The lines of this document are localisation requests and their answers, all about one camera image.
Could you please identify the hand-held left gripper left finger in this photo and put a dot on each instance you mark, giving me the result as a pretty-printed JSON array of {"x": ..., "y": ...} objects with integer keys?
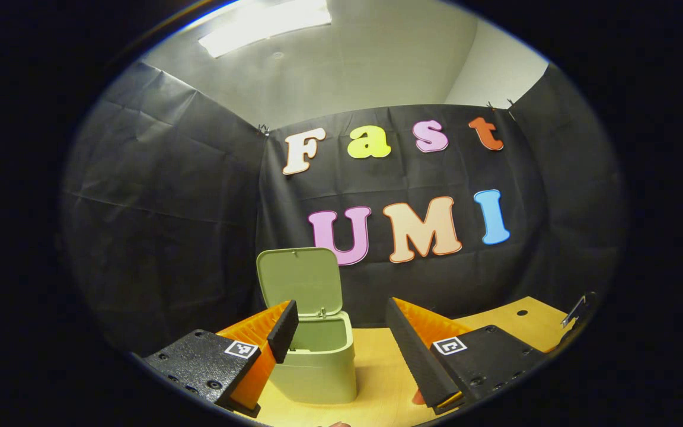
[{"x": 202, "y": 362}]

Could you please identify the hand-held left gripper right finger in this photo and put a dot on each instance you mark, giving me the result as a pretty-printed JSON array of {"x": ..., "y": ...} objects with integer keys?
[{"x": 418, "y": 362}]

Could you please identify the pale green desktop garbage bin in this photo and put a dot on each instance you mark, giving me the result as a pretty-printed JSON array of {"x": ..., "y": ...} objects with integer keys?
[{"x": 318, "y": 367}]

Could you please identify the wooden desktop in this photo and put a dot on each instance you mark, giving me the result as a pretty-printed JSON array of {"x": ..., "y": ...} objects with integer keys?
[{"x": 377, "y": 379}]

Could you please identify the black backdrop cloth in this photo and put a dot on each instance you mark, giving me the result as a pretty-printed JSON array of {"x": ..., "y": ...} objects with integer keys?
[{"x": 187, "y": 207}]

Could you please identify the ceiling light panel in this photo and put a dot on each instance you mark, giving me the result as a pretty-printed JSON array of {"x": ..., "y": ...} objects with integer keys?
[{"x": 264, "y": 24}]

